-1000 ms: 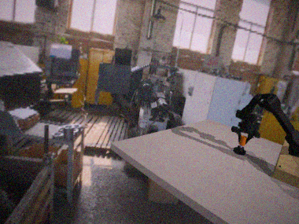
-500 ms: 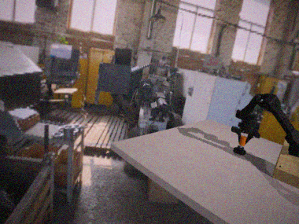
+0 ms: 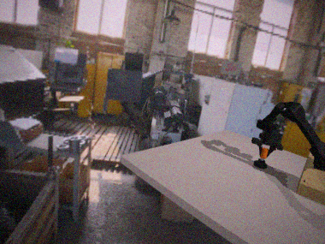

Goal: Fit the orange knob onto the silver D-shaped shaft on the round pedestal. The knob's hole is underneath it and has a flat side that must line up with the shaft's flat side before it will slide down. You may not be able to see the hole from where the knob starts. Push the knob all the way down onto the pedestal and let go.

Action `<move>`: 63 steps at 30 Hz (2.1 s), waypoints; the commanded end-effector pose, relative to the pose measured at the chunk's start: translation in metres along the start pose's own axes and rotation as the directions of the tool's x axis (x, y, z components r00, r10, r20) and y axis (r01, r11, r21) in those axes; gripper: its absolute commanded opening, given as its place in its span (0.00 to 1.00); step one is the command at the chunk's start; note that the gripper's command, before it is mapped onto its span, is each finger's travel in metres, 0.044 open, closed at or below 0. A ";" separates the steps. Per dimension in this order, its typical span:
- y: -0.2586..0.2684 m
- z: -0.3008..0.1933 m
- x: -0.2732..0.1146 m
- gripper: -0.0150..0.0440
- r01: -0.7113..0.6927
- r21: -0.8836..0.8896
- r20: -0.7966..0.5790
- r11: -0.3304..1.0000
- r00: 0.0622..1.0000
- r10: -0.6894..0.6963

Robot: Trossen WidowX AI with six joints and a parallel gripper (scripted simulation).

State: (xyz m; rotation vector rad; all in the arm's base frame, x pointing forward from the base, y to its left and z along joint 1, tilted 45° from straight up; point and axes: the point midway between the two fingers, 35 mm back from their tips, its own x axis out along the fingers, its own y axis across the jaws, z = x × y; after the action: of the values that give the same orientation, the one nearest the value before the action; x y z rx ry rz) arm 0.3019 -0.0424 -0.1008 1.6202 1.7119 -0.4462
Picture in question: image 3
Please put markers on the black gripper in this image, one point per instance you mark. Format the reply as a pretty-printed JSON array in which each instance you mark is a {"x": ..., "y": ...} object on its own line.
[{"x": 268, "y": 139}]

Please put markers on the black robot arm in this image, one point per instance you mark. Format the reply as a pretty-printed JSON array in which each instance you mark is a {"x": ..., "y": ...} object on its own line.
[{"x": 296, "y": 113}]

